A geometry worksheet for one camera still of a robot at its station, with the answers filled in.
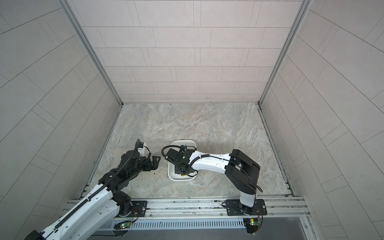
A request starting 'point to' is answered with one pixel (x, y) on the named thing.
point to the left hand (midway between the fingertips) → (158, 156)
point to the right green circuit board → (254, 223)
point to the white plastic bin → (190, 144)
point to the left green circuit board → (123, 224)
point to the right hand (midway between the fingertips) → (179, 172)
